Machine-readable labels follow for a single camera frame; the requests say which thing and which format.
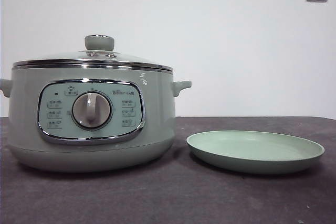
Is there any glass lid with green knob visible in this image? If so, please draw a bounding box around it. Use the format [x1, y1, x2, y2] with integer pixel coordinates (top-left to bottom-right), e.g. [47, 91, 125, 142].
[12, 34, 174, 74]

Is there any pale green round plate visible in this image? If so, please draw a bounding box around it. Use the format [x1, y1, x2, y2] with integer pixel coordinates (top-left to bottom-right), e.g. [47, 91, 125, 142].
[186, 130, 326, 175]

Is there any pale green electric steamer pot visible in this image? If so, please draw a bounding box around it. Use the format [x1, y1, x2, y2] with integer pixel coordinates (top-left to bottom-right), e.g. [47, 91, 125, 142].
[0, 66, 192, 174]

